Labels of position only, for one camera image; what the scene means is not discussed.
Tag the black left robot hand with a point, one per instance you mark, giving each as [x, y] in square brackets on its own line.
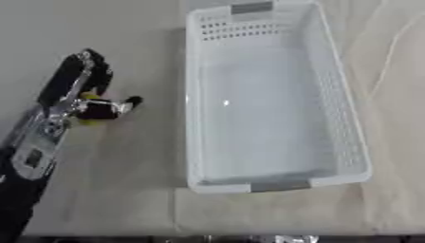
[65, 79]

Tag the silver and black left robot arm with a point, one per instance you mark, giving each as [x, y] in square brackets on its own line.
[30, 158]

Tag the small yellow toy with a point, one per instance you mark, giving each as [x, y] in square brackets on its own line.
[89, 121]

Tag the white plastic basket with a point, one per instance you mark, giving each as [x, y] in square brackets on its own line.
[265, 95]

